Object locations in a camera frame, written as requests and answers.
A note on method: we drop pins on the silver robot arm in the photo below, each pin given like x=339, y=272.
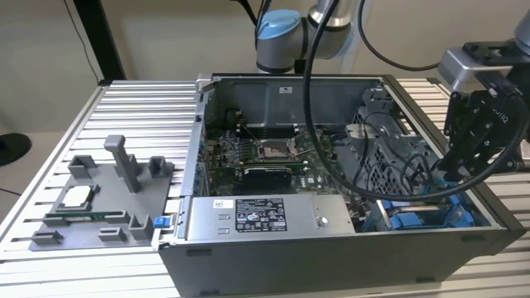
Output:
x=275, y=49

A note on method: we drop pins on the metal disk bay cage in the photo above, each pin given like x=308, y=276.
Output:
x=385, y=155

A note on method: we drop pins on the black RAM slot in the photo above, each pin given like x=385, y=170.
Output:
x=268, y=126
x=268, y=158
x=268, y=133
x=268, y=162

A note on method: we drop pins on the green motherboard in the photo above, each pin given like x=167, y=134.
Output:
x=323, y=174

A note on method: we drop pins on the CPU socket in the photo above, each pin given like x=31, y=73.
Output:
x=275, y=150

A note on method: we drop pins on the black graphics card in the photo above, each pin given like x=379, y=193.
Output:
x=267, y=177

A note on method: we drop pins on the black PC case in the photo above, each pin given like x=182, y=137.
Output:
x=290, y=267

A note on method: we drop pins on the silver power supply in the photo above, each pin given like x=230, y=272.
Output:
x=207, y=220

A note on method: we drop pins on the blue case latch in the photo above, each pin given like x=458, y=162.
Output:
x=160, y=222

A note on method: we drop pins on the grey parts rack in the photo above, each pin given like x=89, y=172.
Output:
x=107, y=186

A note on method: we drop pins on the green RAM stick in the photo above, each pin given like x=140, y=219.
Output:
x=95, y=216

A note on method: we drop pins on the silver CPU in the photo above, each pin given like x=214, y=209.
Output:
x=77, y=197

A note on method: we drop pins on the black round base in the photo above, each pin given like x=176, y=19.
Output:
x=12, y=149

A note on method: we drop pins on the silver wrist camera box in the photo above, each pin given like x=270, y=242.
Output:
x=459, y=66

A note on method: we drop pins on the black upright post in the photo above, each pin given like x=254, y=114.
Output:
x=103, y=40

